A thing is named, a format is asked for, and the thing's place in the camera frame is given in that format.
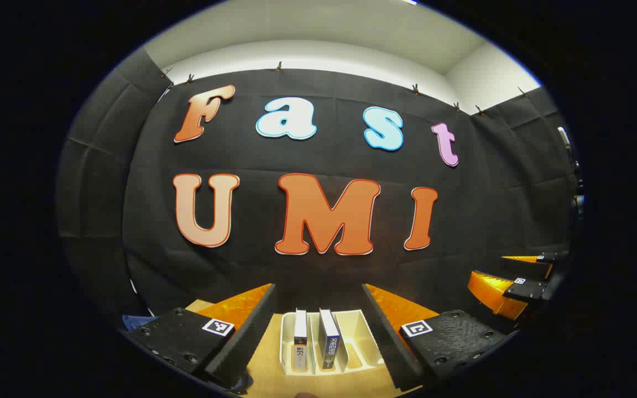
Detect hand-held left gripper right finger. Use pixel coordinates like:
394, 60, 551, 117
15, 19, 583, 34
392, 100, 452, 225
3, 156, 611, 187
362, 284, 510, 392

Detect grey metal stand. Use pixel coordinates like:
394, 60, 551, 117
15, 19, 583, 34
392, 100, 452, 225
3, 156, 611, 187
557, 126, 584, 211

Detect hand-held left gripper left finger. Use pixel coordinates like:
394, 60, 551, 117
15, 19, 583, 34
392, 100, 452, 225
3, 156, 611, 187
125, 284, 278, 392

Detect blue book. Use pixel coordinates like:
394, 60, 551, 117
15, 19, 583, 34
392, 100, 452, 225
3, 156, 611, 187
318, 308, 343, 370

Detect white bookshelf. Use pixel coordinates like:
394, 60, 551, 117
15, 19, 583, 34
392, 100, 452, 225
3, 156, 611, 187
279, 310, 387, 378

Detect black and white book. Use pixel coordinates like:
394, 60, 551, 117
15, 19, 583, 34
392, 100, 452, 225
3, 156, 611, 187
293, 309, 309, 372

